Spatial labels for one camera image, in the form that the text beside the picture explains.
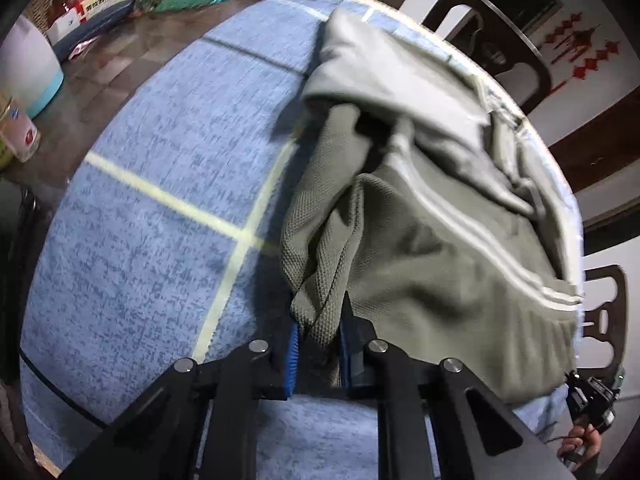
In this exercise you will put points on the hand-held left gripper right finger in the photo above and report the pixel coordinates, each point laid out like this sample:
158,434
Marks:
346,362

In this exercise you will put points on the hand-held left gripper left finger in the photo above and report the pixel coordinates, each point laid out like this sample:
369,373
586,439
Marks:
294,365

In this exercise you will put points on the grey-green varsity jacket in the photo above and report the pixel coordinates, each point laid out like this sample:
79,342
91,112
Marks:
425,260

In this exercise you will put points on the person's right hand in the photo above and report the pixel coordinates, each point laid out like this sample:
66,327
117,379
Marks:
582,445

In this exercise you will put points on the blue checked table blanket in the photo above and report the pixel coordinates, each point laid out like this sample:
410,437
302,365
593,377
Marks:
150,210

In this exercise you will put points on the brown wooden door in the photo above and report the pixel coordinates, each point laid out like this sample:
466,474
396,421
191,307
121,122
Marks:
600,150

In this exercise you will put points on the small pink labelled bottle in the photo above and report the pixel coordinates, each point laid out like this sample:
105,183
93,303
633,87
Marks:
17,130

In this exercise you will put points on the dark blue flat box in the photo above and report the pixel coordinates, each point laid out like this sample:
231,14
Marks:
95,32

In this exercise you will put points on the lavender bottle with teal base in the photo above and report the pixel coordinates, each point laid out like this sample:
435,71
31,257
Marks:
30,70

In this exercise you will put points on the white medicine box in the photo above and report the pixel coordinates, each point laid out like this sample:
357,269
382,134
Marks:
102,5

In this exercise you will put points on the red knot wall decoration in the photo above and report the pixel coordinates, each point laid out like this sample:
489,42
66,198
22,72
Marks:
582,71

